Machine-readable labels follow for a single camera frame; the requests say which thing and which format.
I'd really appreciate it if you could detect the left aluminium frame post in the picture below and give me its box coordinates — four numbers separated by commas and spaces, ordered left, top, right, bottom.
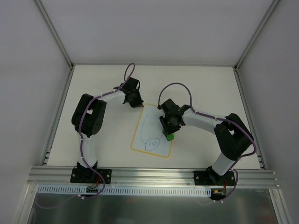
33, 0, 74, 69

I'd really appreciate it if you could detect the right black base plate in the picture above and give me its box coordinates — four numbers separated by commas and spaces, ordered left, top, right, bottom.
193, 167, 236, 186

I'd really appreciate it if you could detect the green whiteboard eraser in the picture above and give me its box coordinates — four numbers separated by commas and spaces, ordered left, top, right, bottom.
163, 132, 174, 141

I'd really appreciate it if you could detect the white slotted cable duct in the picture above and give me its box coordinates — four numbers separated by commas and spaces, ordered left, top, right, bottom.
37, 185, 212, 197

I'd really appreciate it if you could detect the right aluminium frame post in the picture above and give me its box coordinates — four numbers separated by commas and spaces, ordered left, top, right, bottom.
234, 0, 281, 71

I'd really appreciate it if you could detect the aluminium mounting rail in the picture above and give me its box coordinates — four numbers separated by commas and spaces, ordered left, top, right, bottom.
27, 166, 280, 189

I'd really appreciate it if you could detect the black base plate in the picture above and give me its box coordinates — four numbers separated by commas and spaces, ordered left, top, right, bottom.
70, 167, 112, 184
193, 167, 236, 186

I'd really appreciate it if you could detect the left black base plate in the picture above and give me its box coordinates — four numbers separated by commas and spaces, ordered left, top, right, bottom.
70, 167, 112, 184

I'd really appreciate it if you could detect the yellow-framed small whiteboard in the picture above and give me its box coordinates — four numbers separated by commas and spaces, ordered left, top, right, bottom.
131, 104, 172, 158

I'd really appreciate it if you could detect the aluminium frame post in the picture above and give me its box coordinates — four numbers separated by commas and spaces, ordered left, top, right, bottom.
33, 0, 74, 69
234, 0, 281, 71

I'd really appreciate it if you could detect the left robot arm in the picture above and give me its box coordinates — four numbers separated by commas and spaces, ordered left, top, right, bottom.
70, 77, 143, 183

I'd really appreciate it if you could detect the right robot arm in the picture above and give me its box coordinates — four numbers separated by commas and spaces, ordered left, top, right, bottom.
157, 99, 254, 185

